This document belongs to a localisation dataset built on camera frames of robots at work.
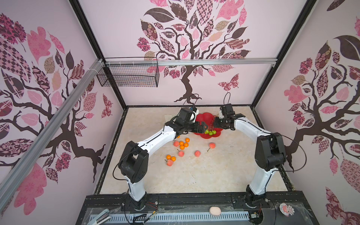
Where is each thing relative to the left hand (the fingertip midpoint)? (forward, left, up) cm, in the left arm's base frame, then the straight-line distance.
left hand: (201, 127), depth 84 cm
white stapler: (-44, +52, -16) cm, 70 cm away
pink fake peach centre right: (-10, +2, -15) cm, 18 cm away
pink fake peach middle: (-10, +13, -15) cm, 22 cm away
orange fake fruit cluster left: (-2, +12, -16) cm, 20 cm away
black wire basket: (+58, +60, -2) cm, 83 cm away
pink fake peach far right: (-4, -8, -15) cm, 18 cm away
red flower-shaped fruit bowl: (+20, -8, -13) cm, 25 cm away
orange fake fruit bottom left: (-11, +21, -17) cm, 29 cm away
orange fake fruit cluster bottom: (-4, +12, -17) cm, 21 cm away
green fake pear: (+7, -6, -15) cm, 18 cm away
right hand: (+10, -11, -7) cm, 17 cm away
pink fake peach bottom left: (-16, +20, -15) cm, 30 cm away
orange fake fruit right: (+1, +8, -17) cm, 19 cm away
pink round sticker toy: (-41, -41, -13) cm, 59 cm away
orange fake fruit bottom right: (-13, +18, -16) cm, 27 cm away
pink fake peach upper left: (-2, +16, -16) cm, 23 cm away
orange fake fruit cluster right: (-3, +9, -16) cm, 19 cm away
